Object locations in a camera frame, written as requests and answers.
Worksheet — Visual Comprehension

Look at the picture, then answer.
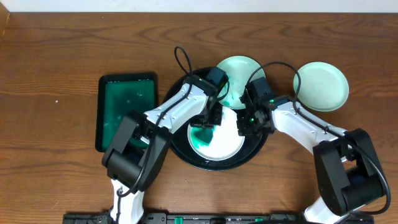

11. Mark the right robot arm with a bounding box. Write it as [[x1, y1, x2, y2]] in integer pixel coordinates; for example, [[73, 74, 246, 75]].
[[237, 77, 389, 223]]

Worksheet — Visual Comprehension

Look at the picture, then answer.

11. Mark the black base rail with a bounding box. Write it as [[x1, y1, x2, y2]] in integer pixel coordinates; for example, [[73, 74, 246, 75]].
[[62, 212, 375, 224]]

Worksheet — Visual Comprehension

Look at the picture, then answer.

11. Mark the green sponge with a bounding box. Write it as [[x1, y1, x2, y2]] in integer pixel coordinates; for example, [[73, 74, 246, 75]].
[[189, 128, 215, 148]]

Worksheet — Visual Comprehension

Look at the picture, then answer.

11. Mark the black rectangular water tray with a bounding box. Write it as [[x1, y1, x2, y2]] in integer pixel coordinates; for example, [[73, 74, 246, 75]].
[[95, 72, 159, 152]]

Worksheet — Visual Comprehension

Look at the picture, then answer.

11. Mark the black cable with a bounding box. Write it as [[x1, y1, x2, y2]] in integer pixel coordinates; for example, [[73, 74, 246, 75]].
[[116, 45, 231, 224], [245, 61, 391, 224]]

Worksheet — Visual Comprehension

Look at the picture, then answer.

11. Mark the right black cable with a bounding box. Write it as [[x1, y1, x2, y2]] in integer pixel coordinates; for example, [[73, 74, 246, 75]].
[[245, 61, 391, 224]]

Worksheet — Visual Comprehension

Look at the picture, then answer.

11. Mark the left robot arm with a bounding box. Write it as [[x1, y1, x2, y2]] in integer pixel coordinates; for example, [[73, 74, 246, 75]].
[[102, 67, 229, 223]]

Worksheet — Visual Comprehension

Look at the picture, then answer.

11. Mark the left black cable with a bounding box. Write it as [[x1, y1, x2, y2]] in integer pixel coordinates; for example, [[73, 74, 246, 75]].
[[116, 45, 231, 224]]

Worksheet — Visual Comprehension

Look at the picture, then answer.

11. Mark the white plate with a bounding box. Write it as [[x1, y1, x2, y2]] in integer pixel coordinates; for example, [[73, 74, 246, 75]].
[[187, 106, 245, 161], [217, 55, 261, 110], [298, 62, 349, 112]]

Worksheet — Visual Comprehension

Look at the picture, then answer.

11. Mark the round black tray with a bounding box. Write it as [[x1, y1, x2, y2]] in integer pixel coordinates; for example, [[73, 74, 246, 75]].
[[164, 67, 271, 171]]

